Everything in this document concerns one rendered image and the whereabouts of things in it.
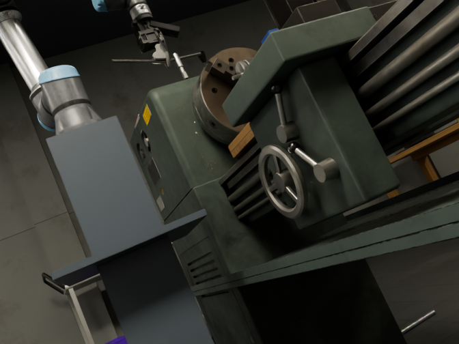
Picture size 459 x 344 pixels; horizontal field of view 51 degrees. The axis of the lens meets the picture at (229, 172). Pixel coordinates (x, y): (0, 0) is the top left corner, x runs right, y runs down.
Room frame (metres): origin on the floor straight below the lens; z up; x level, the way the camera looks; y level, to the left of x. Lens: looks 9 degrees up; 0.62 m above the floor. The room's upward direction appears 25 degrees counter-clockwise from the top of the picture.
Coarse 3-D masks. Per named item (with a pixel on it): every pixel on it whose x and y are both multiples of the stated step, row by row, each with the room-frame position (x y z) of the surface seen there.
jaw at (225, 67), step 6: (216, 60) 1.47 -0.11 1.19; (210, 66) 1.50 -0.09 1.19; (216, 66) 1.46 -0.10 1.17; (222, 66) 1.47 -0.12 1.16; (228, 66) 1.46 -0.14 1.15; (234, 66) 1.46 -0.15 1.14; (210, 72) 1.49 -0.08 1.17; (216, 72) 1.48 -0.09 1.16; (222, 72) 1.47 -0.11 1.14; (228, 72) 1.45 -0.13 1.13; (234, 72) 1.46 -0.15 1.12; (222, 78) 1.50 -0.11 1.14; (228, 78) 1.48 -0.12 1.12; (228, 84) 1.51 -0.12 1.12; (234, 84) 1.50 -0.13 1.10
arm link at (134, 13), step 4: (140, 4) 1.66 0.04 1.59; (144, 4) 1.67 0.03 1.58; (132, 8) 1.67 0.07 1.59; (136, 8) 1.66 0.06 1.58; (140, 8) 1.66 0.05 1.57; (144, 8) 1.67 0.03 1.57; (148, 8) 1.68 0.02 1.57; (132, 12) 1.67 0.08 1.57; (136, 12) 1.66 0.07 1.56; (140, 12) 1.66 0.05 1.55; (144, 12) 1.66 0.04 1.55; (148, 12) 1.67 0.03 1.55; (132, 16) 1.68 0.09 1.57; (136, 16) 1.67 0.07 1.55
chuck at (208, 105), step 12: (228, 48) 1.53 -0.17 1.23; (240, 48) 1.55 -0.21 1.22; (228, 60) 1.53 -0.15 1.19; (240, 60) 1.54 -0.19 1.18; (204, 72) 1.49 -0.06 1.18; (204, 84) 1.48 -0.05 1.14; (216, 84) 1.50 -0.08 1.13; (204, 96) 1.48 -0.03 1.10; (216, 96) 1.49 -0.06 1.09; (204, 108) 1.49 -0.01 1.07; (216, 108) 1.48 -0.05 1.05; (204, 120) 1.54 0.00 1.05; (216, 120) 1.49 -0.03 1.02; (228, 120) 1.49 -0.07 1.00; (216, 132) 1.55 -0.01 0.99; (228, 132) 1.52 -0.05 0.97
